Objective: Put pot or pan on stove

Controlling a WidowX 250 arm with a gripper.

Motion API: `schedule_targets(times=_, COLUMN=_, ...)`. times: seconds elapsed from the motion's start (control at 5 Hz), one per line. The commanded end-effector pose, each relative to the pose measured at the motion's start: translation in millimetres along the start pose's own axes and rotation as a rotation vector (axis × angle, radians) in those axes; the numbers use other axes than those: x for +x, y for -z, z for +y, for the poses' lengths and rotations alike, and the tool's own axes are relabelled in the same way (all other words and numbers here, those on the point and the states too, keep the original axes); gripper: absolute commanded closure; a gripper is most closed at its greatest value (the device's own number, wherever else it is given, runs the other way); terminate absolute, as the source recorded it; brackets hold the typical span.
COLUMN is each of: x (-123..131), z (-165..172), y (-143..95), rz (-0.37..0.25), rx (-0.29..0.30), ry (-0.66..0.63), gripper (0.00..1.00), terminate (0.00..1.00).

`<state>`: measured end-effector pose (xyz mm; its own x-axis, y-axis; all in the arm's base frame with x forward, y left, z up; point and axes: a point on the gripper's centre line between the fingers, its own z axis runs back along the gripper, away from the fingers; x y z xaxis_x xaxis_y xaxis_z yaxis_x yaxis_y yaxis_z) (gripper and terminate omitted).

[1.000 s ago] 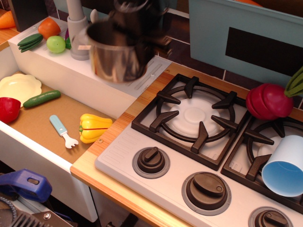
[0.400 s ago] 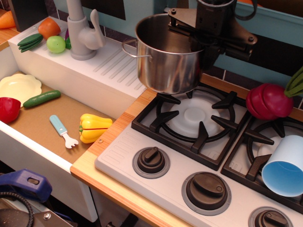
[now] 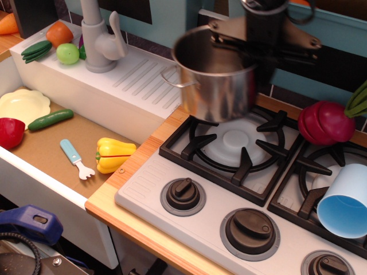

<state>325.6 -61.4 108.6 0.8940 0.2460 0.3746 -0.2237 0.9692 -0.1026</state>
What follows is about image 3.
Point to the green toy apple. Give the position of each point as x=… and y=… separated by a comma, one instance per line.
x=67, y=54

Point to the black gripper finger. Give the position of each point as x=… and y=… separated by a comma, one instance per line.
x=265, y=69
x=221, y=44

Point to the white toy sink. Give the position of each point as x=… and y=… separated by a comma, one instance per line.
x=128, y=103

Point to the stainless steel pot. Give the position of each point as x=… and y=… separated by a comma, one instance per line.
x=217, y=83

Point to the light blue plastic cup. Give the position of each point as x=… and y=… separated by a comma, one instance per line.
x=342, y=210

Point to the orange toy carrot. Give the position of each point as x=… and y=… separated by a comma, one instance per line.
x=8, y=25

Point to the right stove knob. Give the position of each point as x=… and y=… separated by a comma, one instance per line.
x=324, y=262

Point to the grey toy stove top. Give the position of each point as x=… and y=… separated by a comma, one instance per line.
x=201, y=232

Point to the large middle stove knob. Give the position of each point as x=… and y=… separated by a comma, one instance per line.
x=250, y=234

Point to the orange toy vegetable piece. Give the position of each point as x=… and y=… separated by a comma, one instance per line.
x=59, y=34

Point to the blue handled toy fork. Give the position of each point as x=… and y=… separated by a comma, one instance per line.
x=74, y=157

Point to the red toy radish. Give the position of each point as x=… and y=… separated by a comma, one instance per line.
x=326, y=123

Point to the small left stove knob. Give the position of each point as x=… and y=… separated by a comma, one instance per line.
x=183, y=197

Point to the purple toy eggplant piece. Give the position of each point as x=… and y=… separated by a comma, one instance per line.
x=82, y=53

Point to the left black burner grate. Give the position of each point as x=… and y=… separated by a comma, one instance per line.
x=246, y=156

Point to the right black burner grate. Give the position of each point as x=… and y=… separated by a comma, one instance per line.
x=305, y=184

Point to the red toy pepper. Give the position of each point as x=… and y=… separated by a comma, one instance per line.
x=12, y=131

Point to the cream scalloped toy plate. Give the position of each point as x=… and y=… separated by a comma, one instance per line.
x=25, y=105

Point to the teal toy microwave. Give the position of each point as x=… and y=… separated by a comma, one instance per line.
x=340, y=70

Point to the yellow toy bell pepper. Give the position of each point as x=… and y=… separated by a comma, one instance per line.
x=112, y=153

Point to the blue clamp tool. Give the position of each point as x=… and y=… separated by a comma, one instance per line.
x=33, y=223

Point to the black burner grate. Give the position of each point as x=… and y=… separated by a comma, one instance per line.
x=305, y=184
x=246, y=156

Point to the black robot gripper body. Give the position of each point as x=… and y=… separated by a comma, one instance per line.
x=269, y=30

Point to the green toy cucumber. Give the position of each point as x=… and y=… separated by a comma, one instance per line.
x=50, y=119

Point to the grey toy faucet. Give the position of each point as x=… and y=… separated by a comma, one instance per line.
x=103, y=50

